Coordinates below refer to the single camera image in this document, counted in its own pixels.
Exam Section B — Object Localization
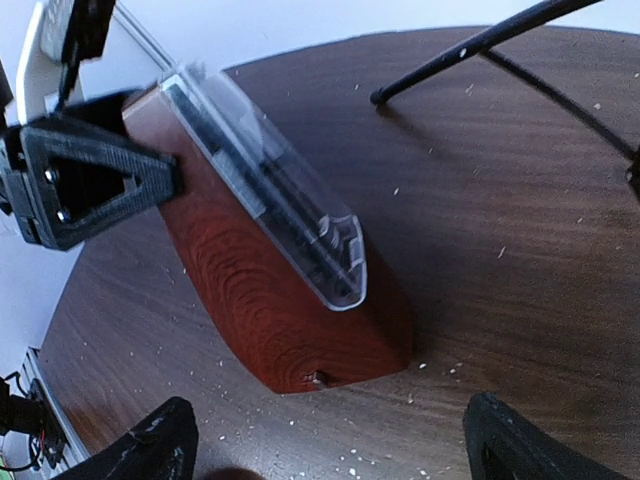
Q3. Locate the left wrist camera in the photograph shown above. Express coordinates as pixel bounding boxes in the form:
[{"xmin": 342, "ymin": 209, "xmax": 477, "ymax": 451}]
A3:
[{"xmin": 14, "ymin": 0, "xmax": 119, "ymax": 126}]

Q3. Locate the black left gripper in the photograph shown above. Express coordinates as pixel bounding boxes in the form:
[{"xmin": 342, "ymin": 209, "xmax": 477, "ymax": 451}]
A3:
[{"xmin": 1, "ymin": 67, "xmax": 183, "ymax": 251}]

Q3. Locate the clear plastic metronome cover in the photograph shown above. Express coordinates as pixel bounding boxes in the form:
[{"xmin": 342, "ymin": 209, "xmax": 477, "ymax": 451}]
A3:
[{"xmin": 160, "ymin": 66, "xmax": 368, "ymax": 311}]

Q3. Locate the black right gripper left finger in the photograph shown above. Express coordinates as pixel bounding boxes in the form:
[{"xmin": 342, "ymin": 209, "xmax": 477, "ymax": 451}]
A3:
[{"xmin": 57, "ymin": 396, "xmax": 199, "ymax": 480}]

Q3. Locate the left aluminium frame post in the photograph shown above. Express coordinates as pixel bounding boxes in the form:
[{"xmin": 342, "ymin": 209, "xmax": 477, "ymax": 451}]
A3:
[{"xmin": 114, "ymin": 1, "xmax": 175, "ymax": 72}]

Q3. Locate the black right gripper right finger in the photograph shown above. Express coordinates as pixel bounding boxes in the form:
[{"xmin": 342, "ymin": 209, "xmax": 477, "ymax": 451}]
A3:
[{"xmin": 463, "ymin": 392, "xmax": 624, "ymax": 479}]

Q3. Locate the black music stand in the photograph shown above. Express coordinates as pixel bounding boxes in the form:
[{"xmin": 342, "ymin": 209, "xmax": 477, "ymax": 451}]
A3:
[{"xmin": 369, "ymin": 0, "xmax": 640, "ymax": 201}]

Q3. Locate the dark red wooden metronome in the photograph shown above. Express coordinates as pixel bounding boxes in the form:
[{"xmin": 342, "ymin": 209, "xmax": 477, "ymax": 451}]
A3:
[{"xmin": 123, "ymin": 88, "xmax": 414, "ymax": 394}]

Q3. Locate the aluminium front rail base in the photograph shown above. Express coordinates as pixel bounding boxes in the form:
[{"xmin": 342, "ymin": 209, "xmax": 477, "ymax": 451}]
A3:
[{"xmin": 1, "ymin": 347, "xmax": 90, "ymax": 479}]

